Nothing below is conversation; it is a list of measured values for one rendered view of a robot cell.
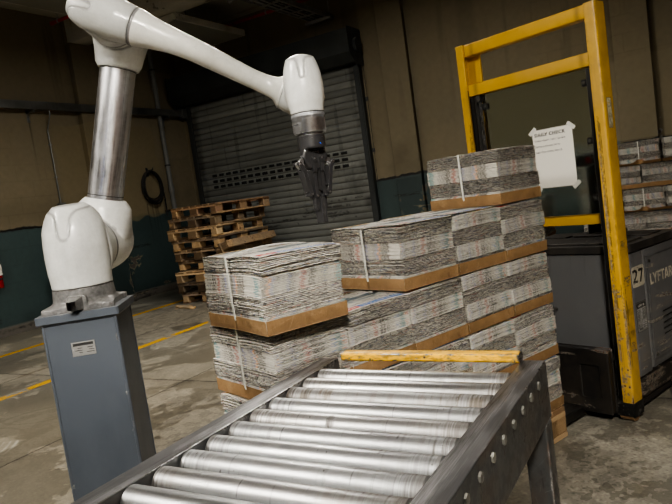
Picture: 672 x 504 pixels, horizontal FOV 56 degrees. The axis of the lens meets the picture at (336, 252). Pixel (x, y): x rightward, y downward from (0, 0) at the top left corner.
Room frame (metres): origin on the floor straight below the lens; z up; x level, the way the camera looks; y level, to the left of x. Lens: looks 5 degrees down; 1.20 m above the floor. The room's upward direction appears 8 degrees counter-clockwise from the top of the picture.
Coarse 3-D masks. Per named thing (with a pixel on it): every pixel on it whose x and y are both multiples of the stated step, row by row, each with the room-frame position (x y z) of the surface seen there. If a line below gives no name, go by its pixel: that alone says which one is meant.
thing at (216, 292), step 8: (256, 248) 2.06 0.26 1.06; (264, 248) 2.02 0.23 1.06; (208, 256) 1.98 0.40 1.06; (216, 256) 1.94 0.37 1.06; (224, 256) 1.91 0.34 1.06; (208, 264) 1.99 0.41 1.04; (216, 264) 1.94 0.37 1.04; (208, 272) 2.00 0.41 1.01; (216, 272) 1.95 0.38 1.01; (224, 272) 1.91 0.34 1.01; (208, 280) 2.01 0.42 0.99; (216, 280) 1.96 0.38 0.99; (224, 280) 1.92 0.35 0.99; (208, 288) 2.01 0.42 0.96; (216, 288) 1.96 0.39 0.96; (224, 288) 1.92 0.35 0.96; (208, 296) 2.01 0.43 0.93; (216, 296) 1.96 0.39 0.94; (224, 296) 1.91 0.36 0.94; (208, 304) 2.01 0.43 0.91; (216, 304) 1.96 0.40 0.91; (224, 304) 1.91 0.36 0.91; (216, 312) 1.98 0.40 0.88; (224, 312) 1.94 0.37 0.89
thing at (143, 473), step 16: (304, 368) 1.48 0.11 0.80; (320, 368) 1.46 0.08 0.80; (336, 368) 1.52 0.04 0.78; (288, 384) 1.37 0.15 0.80; (256, 400) 1.28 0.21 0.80; (224, 416) 1.21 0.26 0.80; (240, 416) 1.20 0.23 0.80; (208, 432) 1.13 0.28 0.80; (224, 432) 1.15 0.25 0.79; (176, 448) 1.08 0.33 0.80; (192, 448) 1.07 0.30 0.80; (144, 464) 1.02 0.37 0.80; (160, 464) 1.01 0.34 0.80; (176, 464) 1.04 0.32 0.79; (112, 480) 0.98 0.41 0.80; (128, 480) 0.97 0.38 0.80; (144, 480) 0.98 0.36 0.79; (96, 496) 0.92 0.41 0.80; (112, 496) 0.92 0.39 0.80
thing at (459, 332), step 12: (504, 312) 2.47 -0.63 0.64; (468, 324) 2.33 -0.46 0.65; (480, 324) 2.37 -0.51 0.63; (492, 324) 2.42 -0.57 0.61; (444, 336) 2.24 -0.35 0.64; (456, 336) 2.28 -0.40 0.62; (408, 348) 2.12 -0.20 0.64; (420, 348) 2.16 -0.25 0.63; (432, 348) 2.20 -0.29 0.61; (228, 384) 2.01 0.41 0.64; (240, 384) 1.95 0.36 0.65; (240, 396) 1.96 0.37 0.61; (252, 396) 1.90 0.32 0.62
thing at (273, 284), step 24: (240, 264) 1.81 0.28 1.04; (264, 264) 1.73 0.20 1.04; (288, 264) 1.78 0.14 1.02; (312, 264) 1.82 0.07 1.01; (336, 264) 1.88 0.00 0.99; (240, 288) 1.83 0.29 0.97; (264, 288) 1.73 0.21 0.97; (288, 288) 1.77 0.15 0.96; (312, 288) 1.82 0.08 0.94; (336, 288) 1.88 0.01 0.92; (240, 312) 1.84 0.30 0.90; (264, 312) 1.73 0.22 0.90; (288, 312) 1.77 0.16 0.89
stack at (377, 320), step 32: (416, 288) 2.22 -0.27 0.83; (448, 288) 2.29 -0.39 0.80; (480, 288) 2.40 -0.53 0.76; (352, 320) 1.98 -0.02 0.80; (384, 320) 2.08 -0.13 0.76; (416, 320) 2.17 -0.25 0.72; (448, 320) 2.27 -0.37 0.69; (512, 320) 2.50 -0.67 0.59; (224, 352) 2.02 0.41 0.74; (256, 352) 1.85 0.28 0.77; (288, 352) 1.81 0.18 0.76; (320, 352) 1.89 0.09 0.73; (256, 384) 1.87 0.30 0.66
